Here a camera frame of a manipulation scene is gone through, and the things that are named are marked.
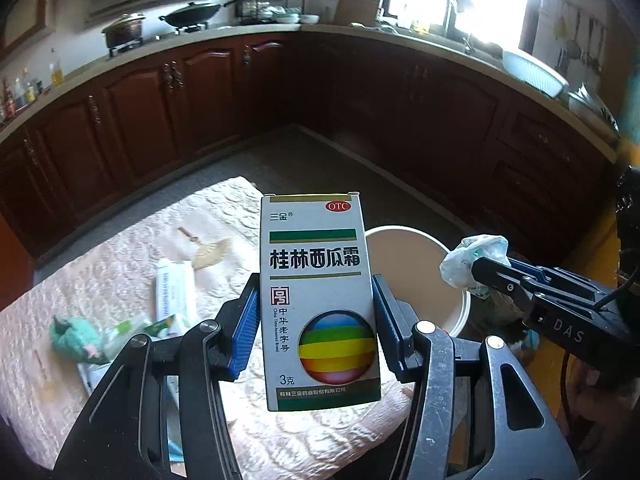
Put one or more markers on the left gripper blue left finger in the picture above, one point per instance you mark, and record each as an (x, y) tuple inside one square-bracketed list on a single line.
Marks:
[(240, 320)]

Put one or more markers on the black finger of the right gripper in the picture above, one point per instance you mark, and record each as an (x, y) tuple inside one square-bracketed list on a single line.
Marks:
[(501, 278)]

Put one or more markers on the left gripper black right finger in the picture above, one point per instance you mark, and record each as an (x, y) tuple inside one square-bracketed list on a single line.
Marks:
[(394, 321)]

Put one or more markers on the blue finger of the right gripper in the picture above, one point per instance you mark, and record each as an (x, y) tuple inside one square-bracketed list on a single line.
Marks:
[(526, 270)]

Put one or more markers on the white toothpaste box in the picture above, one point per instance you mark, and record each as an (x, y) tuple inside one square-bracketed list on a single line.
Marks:
[(175, 291)]

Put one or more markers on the white plastic bag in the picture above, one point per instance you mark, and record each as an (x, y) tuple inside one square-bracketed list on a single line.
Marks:
[(456, 268)]

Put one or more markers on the white medicine box rainbow ball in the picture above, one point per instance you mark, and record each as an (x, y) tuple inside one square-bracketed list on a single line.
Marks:
[(318, 325)]

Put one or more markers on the green terry cloth rag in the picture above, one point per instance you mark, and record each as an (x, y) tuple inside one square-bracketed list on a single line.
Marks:
[(77, 340)]

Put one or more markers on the white round trash bin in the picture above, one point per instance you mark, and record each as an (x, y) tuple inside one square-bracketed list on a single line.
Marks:
[(409, 260)]

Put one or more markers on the pink quilted table cover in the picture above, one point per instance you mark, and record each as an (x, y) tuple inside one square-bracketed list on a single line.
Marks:
[(42, 394)]

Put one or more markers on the dark wooden lower cabinets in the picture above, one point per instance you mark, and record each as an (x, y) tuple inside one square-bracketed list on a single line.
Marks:
[(497, 153)]

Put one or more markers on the green white tissue packet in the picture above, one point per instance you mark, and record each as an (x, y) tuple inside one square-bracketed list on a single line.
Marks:
[(116, 337)]

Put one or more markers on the white bowl on counter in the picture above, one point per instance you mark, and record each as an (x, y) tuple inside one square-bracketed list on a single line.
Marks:
[(530, 70)]

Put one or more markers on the yellow oil bottle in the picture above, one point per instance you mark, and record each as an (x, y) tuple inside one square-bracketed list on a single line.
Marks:
[(57, 74)]

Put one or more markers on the black wok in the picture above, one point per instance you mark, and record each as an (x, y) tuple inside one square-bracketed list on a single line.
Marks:
[(193, 14)]

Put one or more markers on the steel cooking pot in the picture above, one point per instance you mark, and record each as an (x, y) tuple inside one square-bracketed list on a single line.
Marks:
[(124, 33)]

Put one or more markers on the dark sauce bottle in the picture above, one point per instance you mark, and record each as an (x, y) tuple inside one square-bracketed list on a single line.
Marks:
[(8, 99)]

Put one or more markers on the cardboard box on counter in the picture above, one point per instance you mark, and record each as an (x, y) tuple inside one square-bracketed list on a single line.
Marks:
[(364, 12)]

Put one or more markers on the wooden upper cabinets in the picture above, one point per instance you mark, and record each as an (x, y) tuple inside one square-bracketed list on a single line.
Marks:
[(27, 22)]

